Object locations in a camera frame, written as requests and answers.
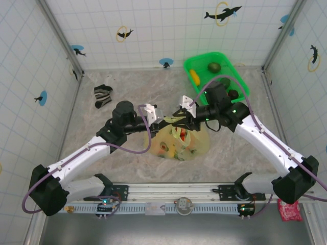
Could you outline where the yellow plastic bag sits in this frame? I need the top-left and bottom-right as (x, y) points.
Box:
(143, 116), (211, 161)

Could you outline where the green plastic basket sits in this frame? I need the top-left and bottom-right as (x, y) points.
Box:
(183, 52), (250, 106)

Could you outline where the light green fake avocado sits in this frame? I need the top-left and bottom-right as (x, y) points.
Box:
(207, 62), (222, 74)

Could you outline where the yellow fake banana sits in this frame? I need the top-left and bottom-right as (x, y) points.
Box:
(189, 69), (201, 85)

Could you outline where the black white striped sock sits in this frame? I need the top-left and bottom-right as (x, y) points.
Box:
(93, 84), (113, 109)

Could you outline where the blue circle penguin sticker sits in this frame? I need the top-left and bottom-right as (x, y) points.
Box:
(158, 58), (174, 69)

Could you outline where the grey plastic card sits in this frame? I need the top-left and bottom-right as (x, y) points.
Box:
(145, 202), (166, 216)

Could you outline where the blue circle shark sticker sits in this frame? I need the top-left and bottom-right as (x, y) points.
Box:
(70, 44), (87, 57)

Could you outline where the round silver disc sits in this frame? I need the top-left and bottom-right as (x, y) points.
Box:
(175, 197), (194, 216)

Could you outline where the blue oval fish sticker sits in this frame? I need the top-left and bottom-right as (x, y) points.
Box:
(34, 90), (48, 106)

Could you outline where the small circuit board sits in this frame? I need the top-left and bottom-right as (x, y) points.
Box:
(96, 197), (121, 219)
(237, 203), (255, 220)

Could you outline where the blue whale sticker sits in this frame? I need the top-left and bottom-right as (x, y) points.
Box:
(277, 14), (296, 37)

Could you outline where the red snack packet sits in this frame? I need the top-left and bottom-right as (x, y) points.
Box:
(277, 200), (303, 222)

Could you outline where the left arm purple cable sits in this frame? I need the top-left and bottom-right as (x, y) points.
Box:
(22, 105), (152, 214)

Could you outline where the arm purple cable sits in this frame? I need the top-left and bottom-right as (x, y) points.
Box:
(190, 74), (327, 219)
(22, 105), (152, 214)

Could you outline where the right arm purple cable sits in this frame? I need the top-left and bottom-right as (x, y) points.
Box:
(190, 74), (327, 219)

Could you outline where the thin black cable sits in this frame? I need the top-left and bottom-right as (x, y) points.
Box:
(205, 119), (223, 133)

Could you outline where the aluminium table side rail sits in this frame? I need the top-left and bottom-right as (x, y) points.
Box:
(262, 67), (301, 182)
(24, 72), (85, 245)

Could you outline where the aluminium mounting rail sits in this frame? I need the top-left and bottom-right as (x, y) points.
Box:
(66, 181), (316, 205)

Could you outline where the black fish ring sticker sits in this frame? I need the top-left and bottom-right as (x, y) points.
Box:
(68, 63), (79, 82)

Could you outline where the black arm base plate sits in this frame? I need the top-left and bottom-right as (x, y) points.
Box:
(218, 183), (266, 202)
(111, 184), (130, 203)

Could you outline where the large dolphin ring sticker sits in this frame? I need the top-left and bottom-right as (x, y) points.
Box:
(203, 2), (243, 27)

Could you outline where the small dolphin ring sticker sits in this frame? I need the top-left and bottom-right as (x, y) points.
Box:
(116, 26), (134, 43)

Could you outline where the aluminium frame post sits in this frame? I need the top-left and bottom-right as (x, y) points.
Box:
(35, 0), (85, 77)
(261, 0), (309, 74)

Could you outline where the white slotted cable duct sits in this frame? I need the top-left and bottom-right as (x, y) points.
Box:
(61, 203), (258, 215)

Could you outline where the black seal ring sticker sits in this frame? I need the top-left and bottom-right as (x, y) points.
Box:
(307, 44), (321, 72)

